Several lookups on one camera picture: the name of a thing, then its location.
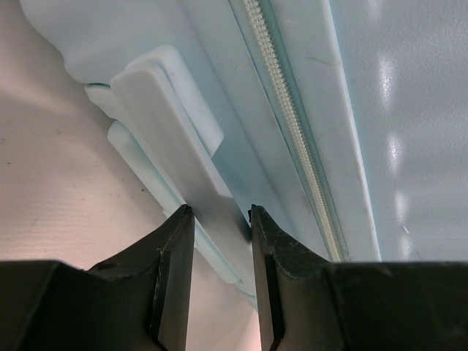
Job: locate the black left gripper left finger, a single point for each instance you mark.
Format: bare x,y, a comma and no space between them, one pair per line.
137,299

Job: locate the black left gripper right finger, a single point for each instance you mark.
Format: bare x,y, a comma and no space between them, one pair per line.
305,302

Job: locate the light blue hard-shell suitcase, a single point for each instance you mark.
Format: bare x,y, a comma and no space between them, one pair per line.
345,120

